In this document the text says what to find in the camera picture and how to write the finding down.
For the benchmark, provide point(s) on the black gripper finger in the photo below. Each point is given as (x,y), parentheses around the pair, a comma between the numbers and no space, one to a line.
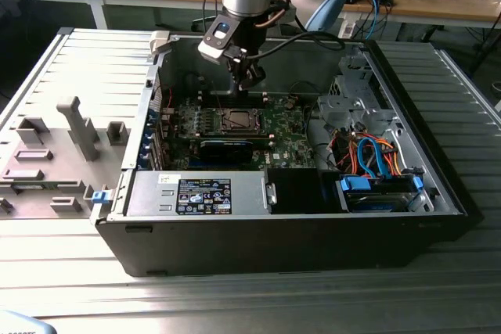
(236,74)
(255,75)

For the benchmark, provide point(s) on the silver CPU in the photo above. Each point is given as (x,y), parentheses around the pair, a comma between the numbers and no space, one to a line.
(240,119)

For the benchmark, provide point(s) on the black RAM slot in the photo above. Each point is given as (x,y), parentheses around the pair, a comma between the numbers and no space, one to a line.
(235,136)
(209,99)

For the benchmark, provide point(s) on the CPU socket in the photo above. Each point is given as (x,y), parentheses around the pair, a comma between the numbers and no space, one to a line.
(225,130)

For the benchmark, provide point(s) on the green motherboard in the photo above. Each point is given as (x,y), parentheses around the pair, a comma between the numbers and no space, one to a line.
(289,142)

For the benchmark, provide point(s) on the black graphics card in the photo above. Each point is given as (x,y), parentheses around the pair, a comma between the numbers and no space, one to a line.
(225,151)

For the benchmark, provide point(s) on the beige plastic piece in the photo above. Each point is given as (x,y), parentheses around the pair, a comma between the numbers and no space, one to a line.
(159,42)

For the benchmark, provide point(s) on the silver metal drive cage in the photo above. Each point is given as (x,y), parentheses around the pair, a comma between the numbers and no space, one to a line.
(340,109)

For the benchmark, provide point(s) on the white labelled object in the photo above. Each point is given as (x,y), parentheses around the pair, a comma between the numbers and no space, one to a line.
(346,29)

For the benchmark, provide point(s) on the grey power supply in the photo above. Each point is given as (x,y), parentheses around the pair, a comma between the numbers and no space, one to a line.
(148,193)

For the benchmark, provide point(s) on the hard disk blue carrier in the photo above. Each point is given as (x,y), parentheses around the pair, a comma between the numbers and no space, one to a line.
(354,185)

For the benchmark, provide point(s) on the black PC case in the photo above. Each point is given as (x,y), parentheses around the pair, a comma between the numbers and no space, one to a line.
(274,244)

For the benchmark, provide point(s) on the blue plastic clip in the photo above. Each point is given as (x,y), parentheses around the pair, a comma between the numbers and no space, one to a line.
(101,197)

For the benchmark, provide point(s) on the grey parts rack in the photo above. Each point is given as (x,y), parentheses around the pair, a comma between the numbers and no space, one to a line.
(58,177)

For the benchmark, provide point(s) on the pale grey device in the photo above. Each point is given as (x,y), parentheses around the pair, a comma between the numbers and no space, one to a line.
(19,324)

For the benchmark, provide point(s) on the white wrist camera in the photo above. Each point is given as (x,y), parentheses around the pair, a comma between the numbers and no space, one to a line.
(211,50)

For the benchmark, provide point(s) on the black metal frame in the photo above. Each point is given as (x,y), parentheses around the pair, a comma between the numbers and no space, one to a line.
(485,42)

